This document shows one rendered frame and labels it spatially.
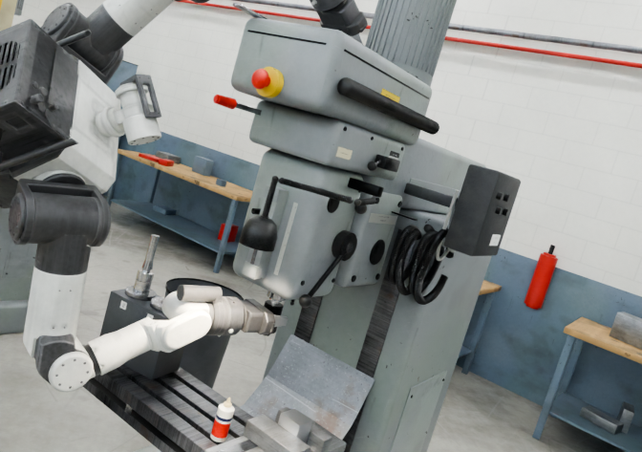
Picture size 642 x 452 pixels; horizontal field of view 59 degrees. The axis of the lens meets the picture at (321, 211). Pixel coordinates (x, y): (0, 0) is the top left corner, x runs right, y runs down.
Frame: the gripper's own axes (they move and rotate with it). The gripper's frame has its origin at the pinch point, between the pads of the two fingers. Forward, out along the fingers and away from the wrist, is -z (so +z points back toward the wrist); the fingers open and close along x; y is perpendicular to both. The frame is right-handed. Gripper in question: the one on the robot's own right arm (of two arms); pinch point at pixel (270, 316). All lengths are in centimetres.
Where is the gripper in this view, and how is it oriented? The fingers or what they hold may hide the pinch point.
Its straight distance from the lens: 141.7
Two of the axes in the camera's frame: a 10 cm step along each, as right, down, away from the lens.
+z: -7.3, -1.4, -6.7
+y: -2.8, 9.5, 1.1
